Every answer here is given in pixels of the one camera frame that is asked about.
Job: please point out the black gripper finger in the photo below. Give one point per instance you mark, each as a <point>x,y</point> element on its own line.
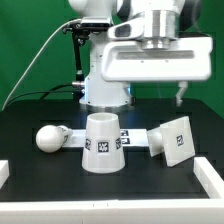
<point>183,86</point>

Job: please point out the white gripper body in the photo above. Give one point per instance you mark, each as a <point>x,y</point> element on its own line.
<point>146,48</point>

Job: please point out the white square lamp base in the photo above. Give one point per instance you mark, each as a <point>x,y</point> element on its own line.
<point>174,138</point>

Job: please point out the white conical lamp shade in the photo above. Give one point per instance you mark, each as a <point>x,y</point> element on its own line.
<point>103,151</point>

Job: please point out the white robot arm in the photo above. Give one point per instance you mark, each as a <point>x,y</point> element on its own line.
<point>100,93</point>

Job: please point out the white lamp bulb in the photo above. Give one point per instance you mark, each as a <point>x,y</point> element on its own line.
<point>51,138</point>

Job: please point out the white marker tag sheet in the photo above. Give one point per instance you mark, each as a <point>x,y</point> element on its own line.
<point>129,138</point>

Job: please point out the black camera on stand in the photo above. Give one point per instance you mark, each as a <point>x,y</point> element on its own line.
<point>81,30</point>

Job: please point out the white L-shaped fence wall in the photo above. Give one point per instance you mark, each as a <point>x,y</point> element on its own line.
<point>158,211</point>

